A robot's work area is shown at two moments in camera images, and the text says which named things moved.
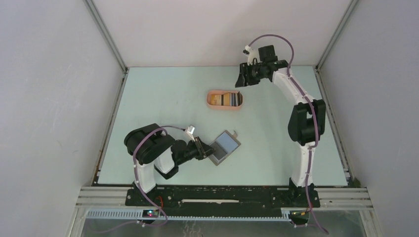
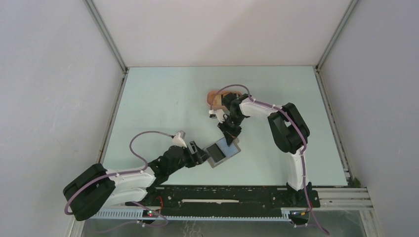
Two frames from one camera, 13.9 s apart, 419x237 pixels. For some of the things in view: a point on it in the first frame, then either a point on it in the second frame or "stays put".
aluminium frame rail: (328, 198) stays put
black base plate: (224, 201) stays put
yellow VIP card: (216, 99) stays put
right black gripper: (241, 81) → (229, 133)
